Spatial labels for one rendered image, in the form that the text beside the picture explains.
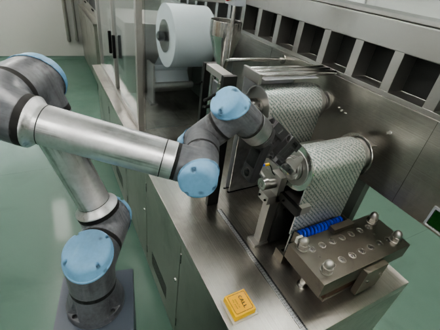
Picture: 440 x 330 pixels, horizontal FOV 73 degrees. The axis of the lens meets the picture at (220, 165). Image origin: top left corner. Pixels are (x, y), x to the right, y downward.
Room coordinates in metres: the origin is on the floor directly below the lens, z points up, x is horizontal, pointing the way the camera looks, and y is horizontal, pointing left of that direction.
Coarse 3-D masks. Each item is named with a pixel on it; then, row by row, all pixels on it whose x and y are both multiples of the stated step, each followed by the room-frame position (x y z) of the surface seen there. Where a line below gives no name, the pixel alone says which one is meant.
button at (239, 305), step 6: (234, 294) 0.54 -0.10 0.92; (240, 294) 0.54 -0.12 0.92; (246, 294) 0.54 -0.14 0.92; (228, 300) 0.52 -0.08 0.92; (234, 300) 0.52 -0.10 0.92; (240, 300) 0.52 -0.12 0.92; (246, 300) 0.52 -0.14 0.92; (228, 306) 0.50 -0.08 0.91; (234, 306) 0.50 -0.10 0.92; (240, 306) 0.50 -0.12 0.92; (246, 306) 0.50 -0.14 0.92; (252, 306) 0.51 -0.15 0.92; (234, 312) 0.48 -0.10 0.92; (240, 312) 0.48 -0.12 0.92; (246, 312) 0.49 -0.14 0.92; (252, 312) 0.50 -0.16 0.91; (234, 318) 0.47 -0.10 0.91; (240, 318) 0.48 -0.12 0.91
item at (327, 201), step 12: (348, 180) 0.82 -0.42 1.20; (312, 192) 0.74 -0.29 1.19; (324, 192) 0.77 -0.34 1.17; (336, 192) 0.80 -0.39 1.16; (348, 192) 0.84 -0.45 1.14; (300, 204) 0.72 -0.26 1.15; (312, 204) 0.75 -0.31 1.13; (324, 204) 0.78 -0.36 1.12; (336, 204) 0.82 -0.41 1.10; (300, 216) 0.73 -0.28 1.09; (312, 216) 0.76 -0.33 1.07; (324, 216) 0.80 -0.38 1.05; (336, 216) 0.83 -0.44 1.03; (300, 228) 0.74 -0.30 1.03
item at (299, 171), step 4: (292, 156) 0.77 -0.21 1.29; (296, 156) 0.77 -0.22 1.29; (288, 164) 0.77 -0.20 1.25; (300, 164) 0.75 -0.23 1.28; (300, 168) 0.74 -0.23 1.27; (284, 172) 0.77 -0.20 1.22; (296, 172) 0.74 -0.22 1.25; (300, 172) 0.74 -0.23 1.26; (288, 176) 0.76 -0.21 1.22; (292, 176) 0.74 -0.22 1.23; (296, 176) 0.73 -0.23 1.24; (300, 176) 0.74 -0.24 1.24
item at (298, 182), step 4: (364, 148) 0.88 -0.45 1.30; (300, 152) 0.77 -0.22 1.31; (304, 160) 0.74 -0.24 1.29; (304, 164) 0.74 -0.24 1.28; (364, 164) 0.86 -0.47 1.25; (304, 168) 0.74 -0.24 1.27; (304, 172) 0.73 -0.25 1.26; (304, 176) 0.73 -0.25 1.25; (288, 180) 0.78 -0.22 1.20; (292, 180) 0.76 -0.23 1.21; (296, 180) 0.75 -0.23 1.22; (300, 180) 0.74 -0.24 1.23; (304, 180) 0.72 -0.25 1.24; (292, 184) 0.76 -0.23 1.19; (296, 184) 0.75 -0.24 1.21; (300, 184) 0.73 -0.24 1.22
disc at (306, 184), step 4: (304, 148) 0.76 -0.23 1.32; (304, 152) 0.76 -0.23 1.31; (304, 156) 0.75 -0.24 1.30; (308, 156) 0.74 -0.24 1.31; (308, 160) 0.74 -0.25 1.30; (308, 164) 0.73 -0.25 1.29; (312, 164) 0.72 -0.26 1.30; (280, 168) 0.82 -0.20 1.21; (308, 168) 0.73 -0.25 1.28; (312, 168) 0.72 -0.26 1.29; (308, 172) 0.72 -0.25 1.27; (312, 172) 0.71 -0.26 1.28; (308, 176) 0.72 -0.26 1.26; (312, 176) 0.71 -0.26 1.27; (308, 180) 0.72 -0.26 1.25; (288, 184) 0.77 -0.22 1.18; (304, 184) 0.72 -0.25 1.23; (308, 184) 0.71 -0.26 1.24; (292, 188) 0.76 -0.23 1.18; (296, 188) 0.74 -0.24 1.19; (300, 188) 0.73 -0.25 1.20; (304, 188) 0.72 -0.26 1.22
